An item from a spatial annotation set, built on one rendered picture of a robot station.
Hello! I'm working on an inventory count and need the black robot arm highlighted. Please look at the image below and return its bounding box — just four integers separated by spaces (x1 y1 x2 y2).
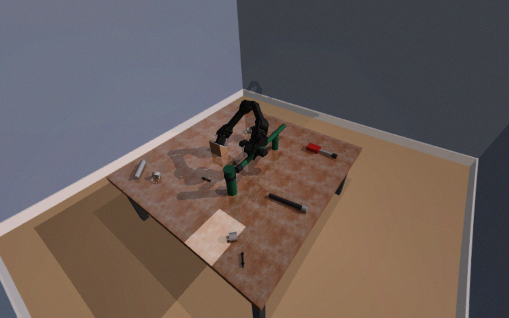
215 100 269 154

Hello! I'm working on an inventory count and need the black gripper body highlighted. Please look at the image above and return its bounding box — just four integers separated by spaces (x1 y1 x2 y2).
239 138 268 157

